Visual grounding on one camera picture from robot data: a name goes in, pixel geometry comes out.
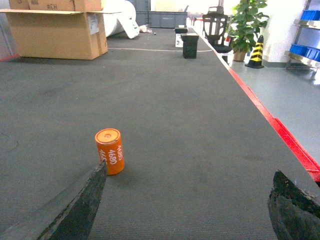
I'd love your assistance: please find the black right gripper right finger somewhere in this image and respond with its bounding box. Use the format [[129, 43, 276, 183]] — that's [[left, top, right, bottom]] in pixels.
[[267, 170, 320, 240]]

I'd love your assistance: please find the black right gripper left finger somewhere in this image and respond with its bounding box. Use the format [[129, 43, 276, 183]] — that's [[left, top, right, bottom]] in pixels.
[[0, 159, 108, 240]]

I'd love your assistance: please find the orange cylindrical cap 4680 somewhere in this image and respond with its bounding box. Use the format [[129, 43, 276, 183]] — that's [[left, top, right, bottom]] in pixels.
[[95, 128, 125, 176]]

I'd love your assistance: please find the steel shelf rack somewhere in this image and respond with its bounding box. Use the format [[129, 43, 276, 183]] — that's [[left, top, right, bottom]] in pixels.
[[284, 0, 320, 73]]

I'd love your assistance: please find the blue bin lower shelf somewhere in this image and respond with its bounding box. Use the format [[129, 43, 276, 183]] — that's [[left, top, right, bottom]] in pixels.
[[289, 44, 320, 62]]

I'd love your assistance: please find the blue bin shelf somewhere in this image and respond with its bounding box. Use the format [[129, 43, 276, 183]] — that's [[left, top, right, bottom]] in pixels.
[[289, 44, 320, 62], [300, 9, 320, 21]]

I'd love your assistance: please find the blue bin upper shelf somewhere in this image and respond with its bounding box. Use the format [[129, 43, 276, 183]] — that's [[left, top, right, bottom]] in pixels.
[[300, 9, 320, 21]]

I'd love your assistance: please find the yellow black traffic cone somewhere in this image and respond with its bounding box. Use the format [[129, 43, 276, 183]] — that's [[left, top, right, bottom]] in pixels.
[[245, 35, 264, 69]]

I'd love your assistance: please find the large cardboard box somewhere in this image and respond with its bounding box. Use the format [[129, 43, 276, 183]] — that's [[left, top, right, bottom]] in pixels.
[[1, 9, 108, 60]]

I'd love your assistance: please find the green potted plant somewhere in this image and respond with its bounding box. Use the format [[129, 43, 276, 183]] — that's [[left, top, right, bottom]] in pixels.
[[229, 0, 269, 62]]

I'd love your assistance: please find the white foam roll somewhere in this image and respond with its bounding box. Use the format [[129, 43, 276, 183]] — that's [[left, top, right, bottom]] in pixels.
[[103, 0, 140, 39]]

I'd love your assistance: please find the black plastic box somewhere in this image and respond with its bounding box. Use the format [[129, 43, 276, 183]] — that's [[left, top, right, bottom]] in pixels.
[[181, 33, 199, 59]]

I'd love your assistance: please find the white picture card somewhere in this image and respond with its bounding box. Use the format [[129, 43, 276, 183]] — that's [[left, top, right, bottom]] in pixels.
[[175, 33, 184, 48]]

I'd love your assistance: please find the black office chair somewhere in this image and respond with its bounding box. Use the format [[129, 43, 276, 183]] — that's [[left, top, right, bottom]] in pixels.
[[202, 6, 232, 54]]

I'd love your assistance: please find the upper cardboard box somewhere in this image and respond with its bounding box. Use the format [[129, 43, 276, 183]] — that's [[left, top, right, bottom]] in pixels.
[[9, 0, 106, 12]]

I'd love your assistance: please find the grey plastic crate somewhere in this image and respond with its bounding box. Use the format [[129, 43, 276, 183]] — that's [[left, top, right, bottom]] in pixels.
[[136, 11, 188, 29]]

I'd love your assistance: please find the small black flat box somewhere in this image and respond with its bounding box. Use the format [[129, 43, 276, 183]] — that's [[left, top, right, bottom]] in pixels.
[[174, 27, 188, 34]]

